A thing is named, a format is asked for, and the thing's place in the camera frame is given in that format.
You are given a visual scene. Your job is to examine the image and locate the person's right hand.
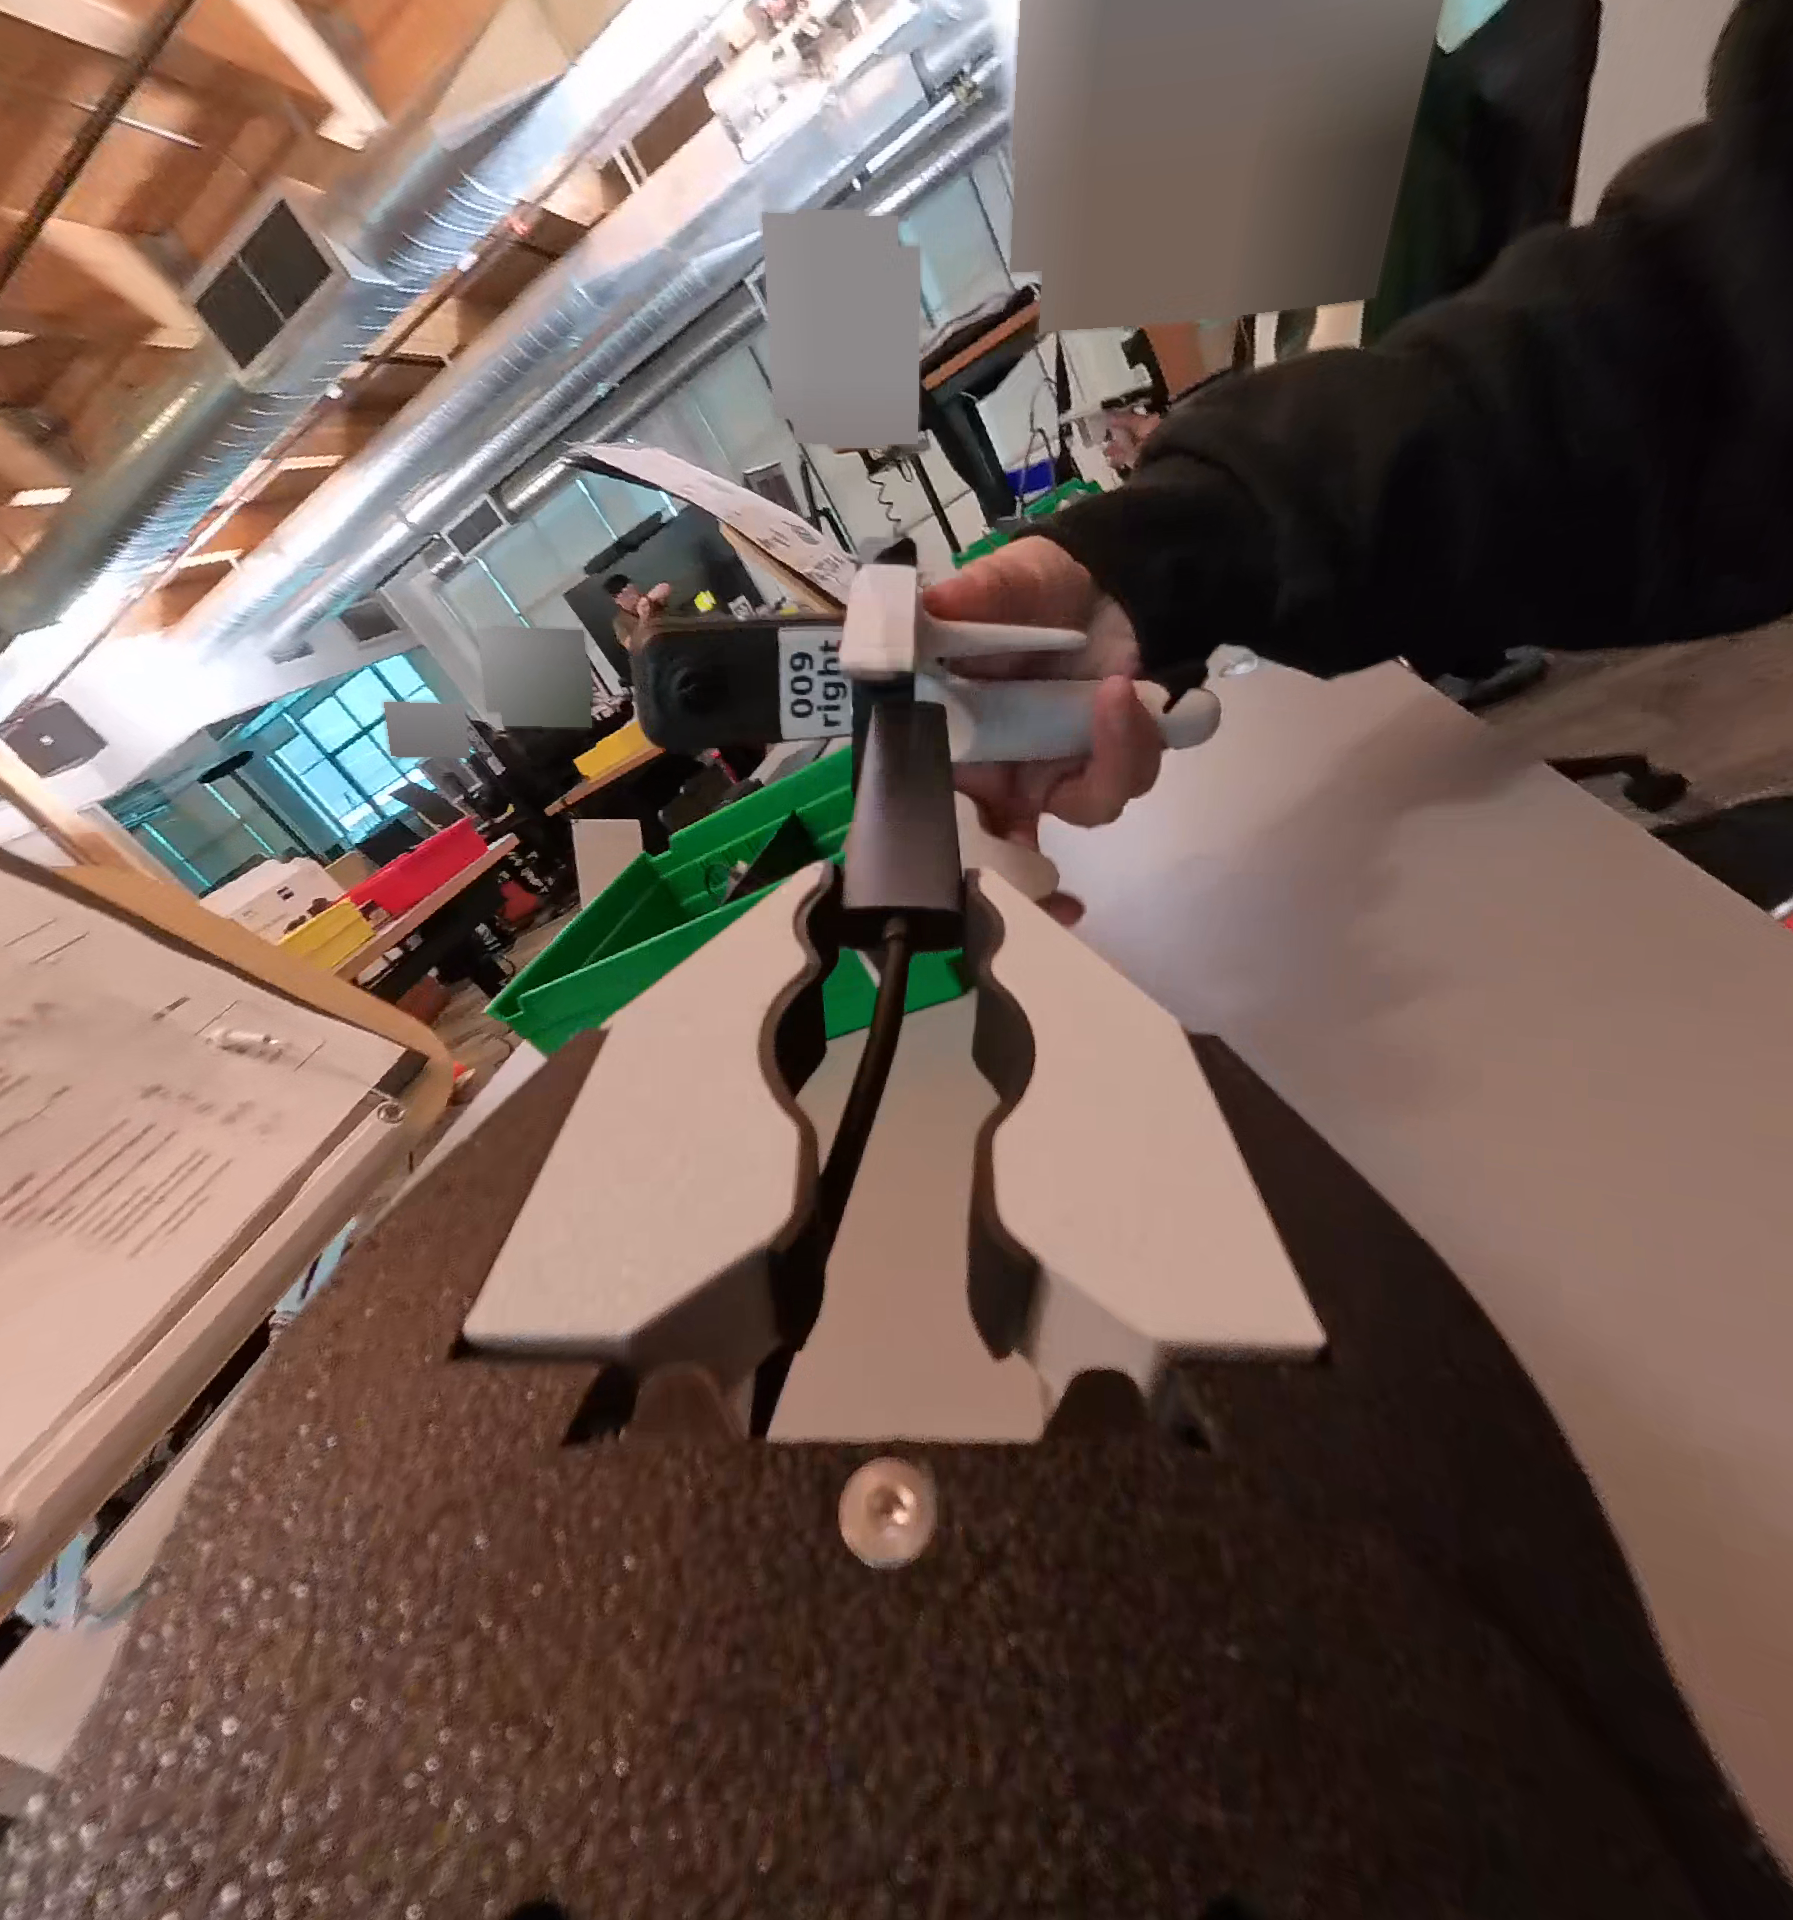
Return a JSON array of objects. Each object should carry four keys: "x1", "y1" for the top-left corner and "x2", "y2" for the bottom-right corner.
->
[{"x1": 923, "y1": 532, "x2": 1190, "y2": 927}]

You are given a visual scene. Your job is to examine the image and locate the dark ceiling vent grille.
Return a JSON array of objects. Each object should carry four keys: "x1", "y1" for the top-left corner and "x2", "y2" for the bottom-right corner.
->
[{"x1": 187, "y1": 200, "x2": 353, "y2": 372}]

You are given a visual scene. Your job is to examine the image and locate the red storage bin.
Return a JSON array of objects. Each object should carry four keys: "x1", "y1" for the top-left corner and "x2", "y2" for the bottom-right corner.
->
[{"x1": 346, "y1": 816, "x2": 490, "y2": 920}]

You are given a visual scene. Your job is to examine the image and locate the small yellow storage bin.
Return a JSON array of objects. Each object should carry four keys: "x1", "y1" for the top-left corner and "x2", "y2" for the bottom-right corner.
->
[{"x1": 278, "y1": 895, "x2": 377, "y2": 975}]

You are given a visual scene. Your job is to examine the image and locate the grey desk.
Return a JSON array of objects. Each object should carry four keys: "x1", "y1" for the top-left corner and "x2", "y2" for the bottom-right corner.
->
[{"x1": 431, "y1": 660, "x2": 1793, "y2": 1920}]

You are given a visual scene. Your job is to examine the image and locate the silver ventilation duct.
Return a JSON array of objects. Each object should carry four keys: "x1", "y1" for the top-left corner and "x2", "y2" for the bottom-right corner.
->
[
  {"x1": 0, "y1": 0, "x2": 733, "y2": 721},
  {"x1": 257, "y1": 29, "x2": 1019, "y2": 668}
]

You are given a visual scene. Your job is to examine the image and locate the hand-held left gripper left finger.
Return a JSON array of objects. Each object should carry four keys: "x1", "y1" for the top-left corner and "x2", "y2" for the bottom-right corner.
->
[{"x1": 461, "y1": 862, "x2": 845, "y2": 1373}]

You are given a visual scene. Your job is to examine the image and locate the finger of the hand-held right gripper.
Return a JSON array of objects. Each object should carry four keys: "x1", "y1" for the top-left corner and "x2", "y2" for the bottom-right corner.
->
[{"x1": 840, "y1": 561, "x2": 925, "y2": 680}]

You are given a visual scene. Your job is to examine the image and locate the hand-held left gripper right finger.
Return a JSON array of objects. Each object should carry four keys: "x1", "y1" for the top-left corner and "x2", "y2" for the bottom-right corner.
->
[{"x1": 969, "y1": 867, "x2": 1327, "y2": 1418}]

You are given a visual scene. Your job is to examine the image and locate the grey USB hub with cable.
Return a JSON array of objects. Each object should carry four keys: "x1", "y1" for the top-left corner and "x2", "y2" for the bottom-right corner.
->
[{"x1": 753, "y1": 693, "x2": 970, "y2": 1433}]

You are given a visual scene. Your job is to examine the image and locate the person's right forearm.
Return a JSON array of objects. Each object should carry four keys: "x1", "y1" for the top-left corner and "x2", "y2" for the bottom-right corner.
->
[{"x1": 1044, "y1": 0, "x2": 1793, "y2": 710}]

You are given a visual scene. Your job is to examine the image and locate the green storage bin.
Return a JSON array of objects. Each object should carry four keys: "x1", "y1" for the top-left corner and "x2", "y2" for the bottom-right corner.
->
[{"x1": 482, "y1": 742, "x2": 989, "y2": 1059}]

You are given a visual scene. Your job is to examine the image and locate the printed instruction sheet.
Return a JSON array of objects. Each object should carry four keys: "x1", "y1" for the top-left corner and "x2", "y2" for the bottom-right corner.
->
[{"x1": 0, "y1": 816, "x2": 409, "y2": 1562}]

